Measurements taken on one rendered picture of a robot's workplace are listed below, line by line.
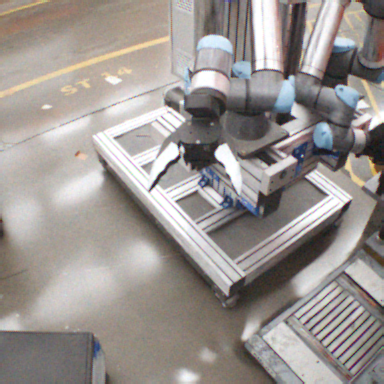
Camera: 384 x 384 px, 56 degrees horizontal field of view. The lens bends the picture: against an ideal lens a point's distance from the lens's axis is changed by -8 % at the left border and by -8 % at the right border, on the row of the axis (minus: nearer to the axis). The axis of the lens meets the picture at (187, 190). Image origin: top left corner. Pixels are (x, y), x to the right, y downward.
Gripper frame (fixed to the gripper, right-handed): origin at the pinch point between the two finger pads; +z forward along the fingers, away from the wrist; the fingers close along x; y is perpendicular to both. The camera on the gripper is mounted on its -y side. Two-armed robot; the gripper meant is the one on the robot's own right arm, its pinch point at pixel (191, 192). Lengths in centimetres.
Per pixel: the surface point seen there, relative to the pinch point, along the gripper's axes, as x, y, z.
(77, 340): 50, 71, 26
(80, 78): 157, 176, -184
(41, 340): 63, 68, 29
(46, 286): 92, 111, 4
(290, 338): -24, 115, 13
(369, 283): -62, 131, -16
